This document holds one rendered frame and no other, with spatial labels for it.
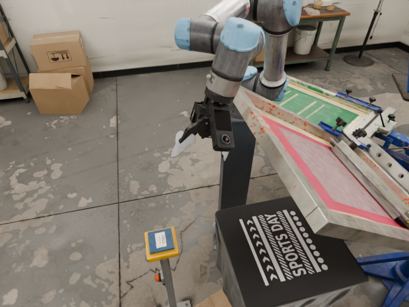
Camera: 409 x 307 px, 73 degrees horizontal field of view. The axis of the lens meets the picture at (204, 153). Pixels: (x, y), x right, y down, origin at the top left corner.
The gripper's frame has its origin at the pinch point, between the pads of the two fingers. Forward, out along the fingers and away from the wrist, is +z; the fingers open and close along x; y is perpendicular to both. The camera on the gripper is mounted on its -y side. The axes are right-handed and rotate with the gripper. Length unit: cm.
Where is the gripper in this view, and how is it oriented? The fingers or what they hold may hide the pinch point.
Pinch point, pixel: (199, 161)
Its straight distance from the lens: 74.4
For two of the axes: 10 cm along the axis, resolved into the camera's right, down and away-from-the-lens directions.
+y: -2.4, -6.4, 7.3
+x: -9.3, -0.7, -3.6
